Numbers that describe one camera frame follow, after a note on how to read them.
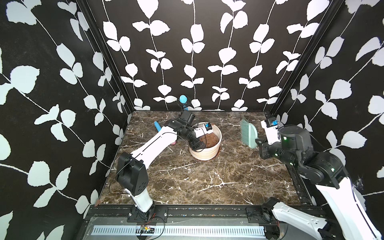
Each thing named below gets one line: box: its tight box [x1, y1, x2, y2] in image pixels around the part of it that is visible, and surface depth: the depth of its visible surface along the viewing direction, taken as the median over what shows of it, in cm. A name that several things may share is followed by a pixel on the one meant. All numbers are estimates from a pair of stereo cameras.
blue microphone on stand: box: [179, 94, 188, 104], surface depth 95 cm
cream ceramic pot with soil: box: [189, 124, 222, 161], surface depth 90 cm
